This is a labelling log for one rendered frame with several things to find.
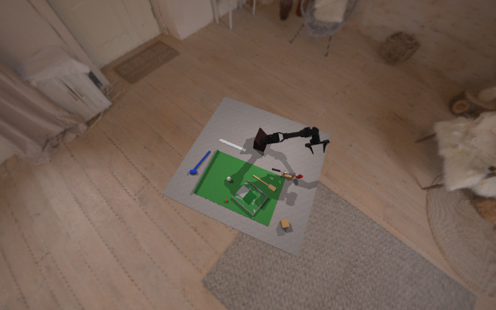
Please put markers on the brown cube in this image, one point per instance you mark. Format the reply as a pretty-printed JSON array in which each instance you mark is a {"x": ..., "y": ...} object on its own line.
[{"x": 284, "y": 223}]

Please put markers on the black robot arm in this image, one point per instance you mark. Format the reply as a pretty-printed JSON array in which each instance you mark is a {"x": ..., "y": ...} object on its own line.
[{"x": 274, "y": 138}]

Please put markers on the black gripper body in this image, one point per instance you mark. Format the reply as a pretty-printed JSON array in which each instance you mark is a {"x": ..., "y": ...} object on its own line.
[{"x": 316, "y": 139}]

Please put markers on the blue long bar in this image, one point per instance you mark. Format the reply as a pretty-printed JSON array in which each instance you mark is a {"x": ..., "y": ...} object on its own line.
[{"x": 194, "y": 171}]

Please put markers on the green putting mat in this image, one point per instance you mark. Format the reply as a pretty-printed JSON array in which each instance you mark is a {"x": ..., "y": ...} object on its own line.
[{"x": 215, "y": 187}]

